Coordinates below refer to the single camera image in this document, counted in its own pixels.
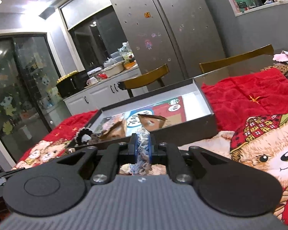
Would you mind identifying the light blue crochet scrunchie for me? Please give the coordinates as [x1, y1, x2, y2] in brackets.
[129, 126, 152, 176]

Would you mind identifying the tan snack packet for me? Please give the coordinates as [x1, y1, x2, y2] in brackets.
[99, 115, 126, 141]

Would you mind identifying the brown snack packet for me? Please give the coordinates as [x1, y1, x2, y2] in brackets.
[138, 114, 167, 132]

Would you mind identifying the black white crochet scrunchie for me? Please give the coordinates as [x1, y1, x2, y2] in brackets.
[74, 127, 93, 145]

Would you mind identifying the cream white crochet scrunchie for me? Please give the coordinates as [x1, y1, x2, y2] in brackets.
[119, 163, 134, 176]

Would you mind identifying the black shallow cardboard box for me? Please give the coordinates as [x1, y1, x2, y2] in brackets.
[86, 78, 217, 149]

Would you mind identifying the white kitchen cabinet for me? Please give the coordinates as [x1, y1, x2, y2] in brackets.
[62, 65, 149, 117]

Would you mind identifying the glass sliding door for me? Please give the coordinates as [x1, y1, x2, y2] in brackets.
[0, 34, 70, 163]

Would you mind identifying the white mug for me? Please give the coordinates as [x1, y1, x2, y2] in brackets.
[86, 77, 98, 86]

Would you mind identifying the left wooden chair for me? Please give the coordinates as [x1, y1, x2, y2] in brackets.
[118, 64, 170, 98]

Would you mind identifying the wooden chair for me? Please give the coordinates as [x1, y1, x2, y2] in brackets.
[199, 44, 274, 74]
[118, 64, 170, 98]

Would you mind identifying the beige plastic basin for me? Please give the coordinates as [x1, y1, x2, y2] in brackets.
[103, 61, 124, 78]

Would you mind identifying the black microwave oven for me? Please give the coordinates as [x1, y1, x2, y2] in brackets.
[56, 70, 89, 99]

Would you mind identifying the right wooden chair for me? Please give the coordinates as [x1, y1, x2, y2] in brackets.
[199, 44, 274, 74]

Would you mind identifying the red bear print blanket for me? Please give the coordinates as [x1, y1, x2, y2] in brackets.
[0, 68, 288, 229]

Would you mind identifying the silver double door refrigerator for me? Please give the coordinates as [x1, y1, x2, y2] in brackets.
[110, 0, 225, 85]

